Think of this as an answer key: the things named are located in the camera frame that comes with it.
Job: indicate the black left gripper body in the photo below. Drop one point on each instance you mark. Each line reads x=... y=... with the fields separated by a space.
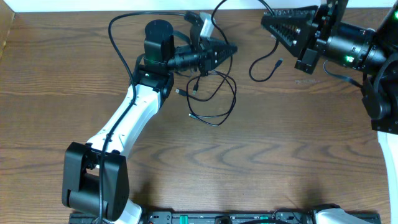
x=204 y=57

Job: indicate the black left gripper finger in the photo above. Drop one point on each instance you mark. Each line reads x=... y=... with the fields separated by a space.
x=217 y=44
x=220 y=53

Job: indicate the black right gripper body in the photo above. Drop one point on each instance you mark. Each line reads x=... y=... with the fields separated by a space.
x=352 y=47

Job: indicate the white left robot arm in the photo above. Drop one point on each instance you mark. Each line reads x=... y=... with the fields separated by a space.
x=95 y=178

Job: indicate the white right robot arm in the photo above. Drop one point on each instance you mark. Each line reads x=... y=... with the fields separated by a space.
x=379 y=93

